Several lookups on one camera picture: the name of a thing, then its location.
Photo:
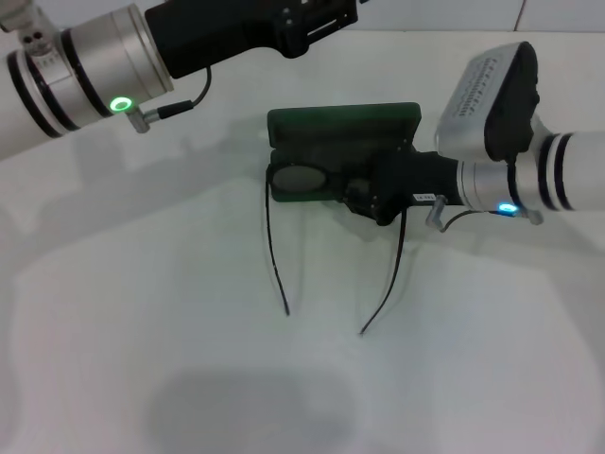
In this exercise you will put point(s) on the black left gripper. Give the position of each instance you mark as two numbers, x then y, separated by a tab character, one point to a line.
227	33

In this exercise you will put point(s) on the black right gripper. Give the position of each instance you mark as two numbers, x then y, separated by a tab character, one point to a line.
416	179

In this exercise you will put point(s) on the black glasses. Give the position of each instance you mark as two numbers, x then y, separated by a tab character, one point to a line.
298	179

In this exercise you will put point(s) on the green glasses case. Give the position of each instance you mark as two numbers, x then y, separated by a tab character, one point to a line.
340	127

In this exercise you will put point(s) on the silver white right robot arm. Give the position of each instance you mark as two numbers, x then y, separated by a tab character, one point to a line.
567	175

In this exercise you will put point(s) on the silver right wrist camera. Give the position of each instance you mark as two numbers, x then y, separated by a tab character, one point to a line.
477	104

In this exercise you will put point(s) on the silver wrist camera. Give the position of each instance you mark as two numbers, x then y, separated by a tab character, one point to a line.
19	12
477	104

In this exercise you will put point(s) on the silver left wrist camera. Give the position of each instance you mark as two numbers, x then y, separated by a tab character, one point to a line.
19	12

